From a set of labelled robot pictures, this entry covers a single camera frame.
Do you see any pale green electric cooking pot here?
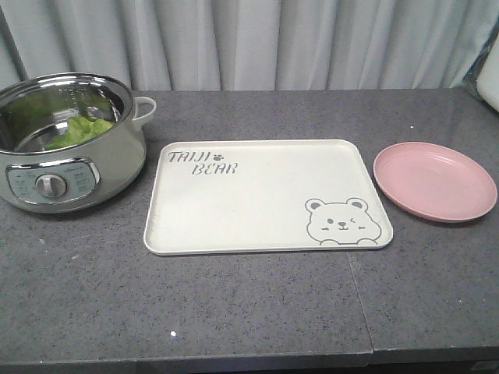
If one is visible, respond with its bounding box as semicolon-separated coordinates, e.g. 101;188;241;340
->
1;72;157;213

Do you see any green lettuce leaf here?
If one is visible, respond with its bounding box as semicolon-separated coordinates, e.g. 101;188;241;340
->
44;115;114;150

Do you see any pink round plate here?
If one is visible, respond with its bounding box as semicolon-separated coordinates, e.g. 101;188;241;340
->
373;142;498;223

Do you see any cream bear print tray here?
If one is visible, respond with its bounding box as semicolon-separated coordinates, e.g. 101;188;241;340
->
143;139;393;256

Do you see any white pleated curtain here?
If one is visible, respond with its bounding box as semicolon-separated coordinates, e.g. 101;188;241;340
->
1;1;498;91

